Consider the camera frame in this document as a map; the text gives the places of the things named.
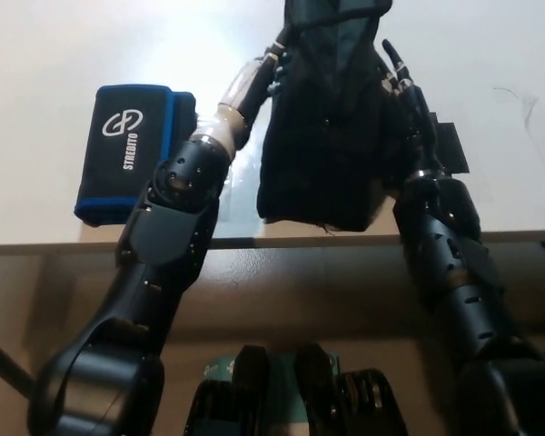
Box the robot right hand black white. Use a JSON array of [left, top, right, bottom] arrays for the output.
[[376, 39, 449, 179]]

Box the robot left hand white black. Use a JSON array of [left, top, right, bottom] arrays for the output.
[[216, 20, 301, 122]]

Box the black tape cross marker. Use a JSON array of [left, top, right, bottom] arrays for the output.
[[426, 111, 471, 174]]

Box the black pouch notebook blue trim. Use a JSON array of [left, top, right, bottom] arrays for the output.
[[74, 84, 197, 227]]

